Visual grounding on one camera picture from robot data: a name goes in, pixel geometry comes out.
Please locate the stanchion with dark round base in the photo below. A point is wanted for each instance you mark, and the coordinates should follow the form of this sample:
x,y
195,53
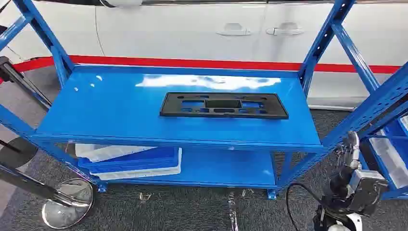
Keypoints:
x,y
19,156

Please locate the clear plastic bin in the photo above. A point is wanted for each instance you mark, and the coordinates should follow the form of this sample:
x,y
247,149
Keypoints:
x,y
387,159

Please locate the black stanchion post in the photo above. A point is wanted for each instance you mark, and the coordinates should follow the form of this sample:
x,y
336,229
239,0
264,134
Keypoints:
x,y
22,82

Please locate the red barrier belt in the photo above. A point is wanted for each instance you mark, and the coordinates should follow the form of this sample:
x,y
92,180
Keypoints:
x,y
191,63

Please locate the blue metal shelf rack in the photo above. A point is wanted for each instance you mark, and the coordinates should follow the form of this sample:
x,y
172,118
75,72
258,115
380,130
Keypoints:
x,y
127,108

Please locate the white car side mirror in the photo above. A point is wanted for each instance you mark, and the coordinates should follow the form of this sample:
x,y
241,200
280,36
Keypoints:
x,y
122,2

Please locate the small metal floor bit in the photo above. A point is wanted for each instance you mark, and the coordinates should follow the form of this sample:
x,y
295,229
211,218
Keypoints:
x,y
145,196

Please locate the black plastic plate bracket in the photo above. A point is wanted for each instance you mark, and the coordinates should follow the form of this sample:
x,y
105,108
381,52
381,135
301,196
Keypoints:
x,y
274,110

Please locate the blue rack with bins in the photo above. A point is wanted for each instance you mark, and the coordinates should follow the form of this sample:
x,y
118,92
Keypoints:
x,y
393,140

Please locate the translucent white plastic tray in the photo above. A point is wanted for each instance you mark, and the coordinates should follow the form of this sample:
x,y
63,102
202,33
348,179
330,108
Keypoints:
x,y
105,151

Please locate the white car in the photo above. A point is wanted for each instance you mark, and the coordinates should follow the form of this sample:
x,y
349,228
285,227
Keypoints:
x,y
178,28

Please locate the white plastic crate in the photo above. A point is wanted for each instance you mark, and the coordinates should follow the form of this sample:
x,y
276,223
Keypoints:
x,y
140,174

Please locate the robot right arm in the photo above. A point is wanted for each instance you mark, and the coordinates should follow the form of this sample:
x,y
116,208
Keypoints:
x,y
338,191

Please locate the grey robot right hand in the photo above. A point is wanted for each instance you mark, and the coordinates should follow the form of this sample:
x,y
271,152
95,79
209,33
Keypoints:
x,y
353,153

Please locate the stanchion with chrome round base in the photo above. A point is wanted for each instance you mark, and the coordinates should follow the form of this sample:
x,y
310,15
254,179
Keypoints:
x,y
68,207

